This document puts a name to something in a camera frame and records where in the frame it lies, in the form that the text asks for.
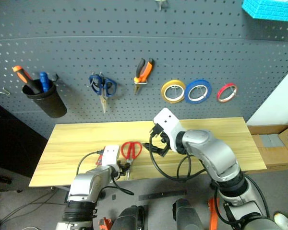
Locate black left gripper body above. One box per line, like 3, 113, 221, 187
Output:
115, 160, 126, 180

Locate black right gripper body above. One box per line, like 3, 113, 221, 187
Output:
149, 124, 171, 154

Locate red handled scissors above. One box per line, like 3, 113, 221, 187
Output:
120, 141, 143, 181

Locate yellow tape roll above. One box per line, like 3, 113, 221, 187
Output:
160, 80, 186, 104

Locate blue tape roll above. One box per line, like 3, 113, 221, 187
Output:
184, 79, 212, 104

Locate red tape roll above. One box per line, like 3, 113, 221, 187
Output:
216, 82, 238, 103

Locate grey metal pegboard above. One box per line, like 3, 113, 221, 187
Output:
0, 0, 288, 140

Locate black flat strip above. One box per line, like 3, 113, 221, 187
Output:
138, 190, 187, 201

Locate light wooden table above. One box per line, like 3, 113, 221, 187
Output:
28, 116, 267, 187

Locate dark rounded shape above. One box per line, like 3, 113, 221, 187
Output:
172, 198, 204, 230
111, 205, 146, 230

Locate red orange small device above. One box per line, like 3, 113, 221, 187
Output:
98, 217, 113, 230

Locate orange bar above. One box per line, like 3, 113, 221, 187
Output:
207, 197, 221, 230

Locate black plastic cup holder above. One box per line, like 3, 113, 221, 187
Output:
22, 80, 68, 119

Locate brown cardboard box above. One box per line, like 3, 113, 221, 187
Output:
247, 121, 288, 171

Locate black cabinet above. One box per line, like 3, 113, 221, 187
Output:
0, 98, 48, 192

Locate silver hook with green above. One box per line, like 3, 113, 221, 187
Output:
155, 0, 168, 11

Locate white rounded object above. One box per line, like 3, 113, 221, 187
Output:
274, 211, 288, 230

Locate cyan plastic basket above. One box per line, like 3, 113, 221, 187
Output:
241, 0, 288, 23

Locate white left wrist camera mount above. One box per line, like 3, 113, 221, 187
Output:
101, 145, 120, 168

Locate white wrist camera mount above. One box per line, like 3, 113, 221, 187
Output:
153, 107, 187, 152
101, 145, 120, 168

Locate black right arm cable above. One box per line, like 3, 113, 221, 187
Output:
149, 128, 207, 183

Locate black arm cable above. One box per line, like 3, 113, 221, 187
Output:
76, 149, 135, 196
149, 128, 207, 183

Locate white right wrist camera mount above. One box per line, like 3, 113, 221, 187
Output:
153, 107, 187, 152

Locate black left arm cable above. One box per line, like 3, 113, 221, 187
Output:
76, 149, 135, 196

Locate orange black handled pliers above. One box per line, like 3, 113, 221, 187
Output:
133, 57, 155, 95

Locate blue handled scissors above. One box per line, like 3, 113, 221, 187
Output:
88, 73, 118, 114

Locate black floor cable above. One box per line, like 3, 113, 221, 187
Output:
0, 189, 68, 223

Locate blue handled screwdriver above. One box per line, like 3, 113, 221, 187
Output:
39, 71, 51, 93

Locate orange black handled screwdriver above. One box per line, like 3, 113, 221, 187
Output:
12, 65, 43, 95

